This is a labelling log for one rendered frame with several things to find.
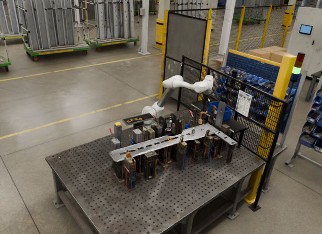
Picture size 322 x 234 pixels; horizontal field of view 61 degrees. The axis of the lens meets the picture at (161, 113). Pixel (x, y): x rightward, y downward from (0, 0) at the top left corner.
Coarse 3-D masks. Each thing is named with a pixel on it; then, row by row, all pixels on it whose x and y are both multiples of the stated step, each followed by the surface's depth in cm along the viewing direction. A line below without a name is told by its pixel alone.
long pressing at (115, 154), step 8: (192, 128) 335; (200, 128) 337; (208, 128) 338; (168, 136) 315; (176, 136) 316; (184, 136) 318; (192, 136) 319; (200, 136) 320; (136, 144) 296; (144, 144) 298; (152, 144) 299; (160, 144) 300; (168, 144) 300; (112, 152) 281; (120, 152) 282; (136, 152) 284; (144, 152) 285; (120, 160) 271
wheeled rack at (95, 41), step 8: (96, 24) 927; (96, 32) 937; (88, 40) 996; (96, 40) 1006; (104, 40) 1007; (112, 40) 1018; (120, 40) 1026; (128, 40) 1039; (136, 40) 1063; (96, 48) 972
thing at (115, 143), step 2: (112, 140) 290; (114, 140) 290; (116, 140) 290; (118, 140) 291; (112, 142) 291; (114, 142) 287; (116, 142) 287; (118, 142) 288; (112, 144) 292; (114, 144) 287; (116, 144) 287; (118, 144) 289; (112, 146) 293; (114, 146) 288; (116, 146) 288; (118, 146) 290; (112, 148) 295; (114, 148) 289; (116, 148) 290; (118, 148) 291; (112, 160) 304; (114, 162) 299; (112, 164) 307; (114, 164) 301; (112, 166) 307; (114, 166) 302; (114, 168) 303; (114, 170) 302
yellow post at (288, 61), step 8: (288, 56) 279; (288, 64) 280; (280, 72) 289; (288, 72) 285; (280, 80) 291; (288, 80) 291; (280, 88) 293; (280, 96) 296; (272, 104) 306; (272, 112) 308; (272, 128) 316; (264, 136) 324; (272, 136) 324; (264, 152) 332; (256, 176) 349; (248, 184) 363; (256, 184) 357; (248, 200) 368
